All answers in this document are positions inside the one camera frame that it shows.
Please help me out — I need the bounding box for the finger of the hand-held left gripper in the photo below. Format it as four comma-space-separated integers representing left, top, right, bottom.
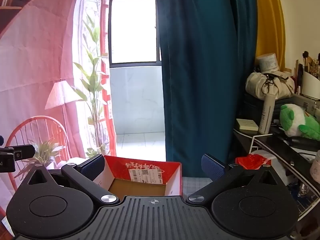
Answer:
5, 144, 35, 160

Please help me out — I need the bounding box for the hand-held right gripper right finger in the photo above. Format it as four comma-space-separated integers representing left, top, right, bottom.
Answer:
189, 154, 285, 204

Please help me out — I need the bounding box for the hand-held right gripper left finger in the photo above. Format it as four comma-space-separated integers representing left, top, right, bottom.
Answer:
26, 154, 120, 205

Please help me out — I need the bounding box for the red cardboard box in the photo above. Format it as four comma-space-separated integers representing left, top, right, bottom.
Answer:
93, 155, 182, 197

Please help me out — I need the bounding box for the red plastic bag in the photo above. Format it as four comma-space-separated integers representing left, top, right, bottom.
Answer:
235, 154, 268, 168

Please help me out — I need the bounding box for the pale yellow flat box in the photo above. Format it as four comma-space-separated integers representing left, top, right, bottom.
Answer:
236, 119, 259, 131

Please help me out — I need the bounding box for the black case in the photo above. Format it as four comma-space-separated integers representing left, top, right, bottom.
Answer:
242, 92, 283, 125

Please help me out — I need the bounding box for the white bottle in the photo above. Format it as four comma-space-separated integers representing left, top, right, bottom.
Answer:
259, 94, 276, 135

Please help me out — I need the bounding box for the teal curtain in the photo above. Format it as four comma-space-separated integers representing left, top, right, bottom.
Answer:
154, 0, 258, 178

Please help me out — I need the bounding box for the green white plush toy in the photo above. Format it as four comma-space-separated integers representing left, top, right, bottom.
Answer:
279, 104, 320, 140

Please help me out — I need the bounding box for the pale jar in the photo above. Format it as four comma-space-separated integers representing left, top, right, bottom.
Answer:
310, 150, 320, 178

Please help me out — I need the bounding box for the silver makeup case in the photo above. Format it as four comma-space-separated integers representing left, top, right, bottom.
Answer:
292, 94, 320, 117

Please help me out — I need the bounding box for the white paper roll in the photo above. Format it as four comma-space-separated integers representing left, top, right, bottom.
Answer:
255, 53, 280, 73

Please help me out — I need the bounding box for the white brush holder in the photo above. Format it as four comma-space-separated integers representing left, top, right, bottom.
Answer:
301, 70, 320, 98

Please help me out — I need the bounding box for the bunch of makeup brushes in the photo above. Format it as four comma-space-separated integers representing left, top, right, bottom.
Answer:
294, 51, 320, 80

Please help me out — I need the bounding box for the window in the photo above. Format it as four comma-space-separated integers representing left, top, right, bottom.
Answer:
109, 0, 162, 68

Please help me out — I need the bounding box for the yellow curtain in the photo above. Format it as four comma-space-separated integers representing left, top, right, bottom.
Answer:
254, 0, 286, 68

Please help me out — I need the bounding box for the beige drawstring bag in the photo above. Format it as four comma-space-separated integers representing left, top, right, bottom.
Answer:
245, 71, 295, 99

